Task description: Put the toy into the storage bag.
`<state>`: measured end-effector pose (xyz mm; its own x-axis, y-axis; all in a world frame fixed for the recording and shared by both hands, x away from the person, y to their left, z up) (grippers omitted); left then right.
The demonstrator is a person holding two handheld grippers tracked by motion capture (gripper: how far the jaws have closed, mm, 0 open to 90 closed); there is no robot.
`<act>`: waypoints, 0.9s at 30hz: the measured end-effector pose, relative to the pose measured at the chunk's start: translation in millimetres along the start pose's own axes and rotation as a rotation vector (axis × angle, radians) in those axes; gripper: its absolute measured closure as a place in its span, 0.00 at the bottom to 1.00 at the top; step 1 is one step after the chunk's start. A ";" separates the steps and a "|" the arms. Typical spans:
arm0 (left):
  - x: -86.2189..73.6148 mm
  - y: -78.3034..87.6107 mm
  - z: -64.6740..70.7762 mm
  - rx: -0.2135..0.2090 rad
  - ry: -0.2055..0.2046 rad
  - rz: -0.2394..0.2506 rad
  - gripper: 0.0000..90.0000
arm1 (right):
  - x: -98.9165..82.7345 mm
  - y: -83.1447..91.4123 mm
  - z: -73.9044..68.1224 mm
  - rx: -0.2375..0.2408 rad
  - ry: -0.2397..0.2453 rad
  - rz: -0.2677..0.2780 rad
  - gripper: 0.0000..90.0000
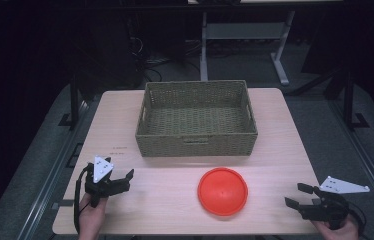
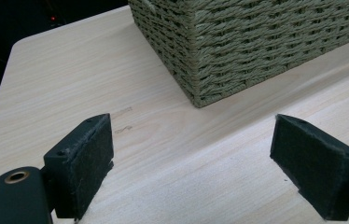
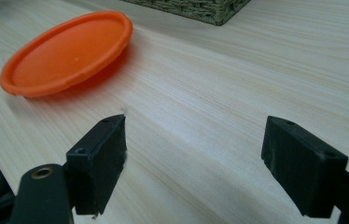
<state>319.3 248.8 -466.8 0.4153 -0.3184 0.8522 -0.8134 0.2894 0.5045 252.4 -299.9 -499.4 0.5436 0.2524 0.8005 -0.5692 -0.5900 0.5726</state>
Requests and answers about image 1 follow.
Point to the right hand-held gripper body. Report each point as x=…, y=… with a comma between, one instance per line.
x=328, y=210

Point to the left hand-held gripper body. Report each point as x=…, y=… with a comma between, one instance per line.
x=99, y=186

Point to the red plastic plate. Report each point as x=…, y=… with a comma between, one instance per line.
x=222, y=191

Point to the green woven basket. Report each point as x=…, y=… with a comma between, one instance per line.
x=196, y=146

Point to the person's right hand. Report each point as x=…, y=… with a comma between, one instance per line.
x=341, y=234

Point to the person's left hand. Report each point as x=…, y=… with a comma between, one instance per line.
x=90, y=220

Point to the black metal stand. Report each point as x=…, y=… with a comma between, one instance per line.
x=74, y=100
x=349, y=100

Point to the aluminium floor rail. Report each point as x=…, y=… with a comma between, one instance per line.
x=365, y=160
x=46, y=186

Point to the white metal table frame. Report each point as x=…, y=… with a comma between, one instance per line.
x=241, y=30

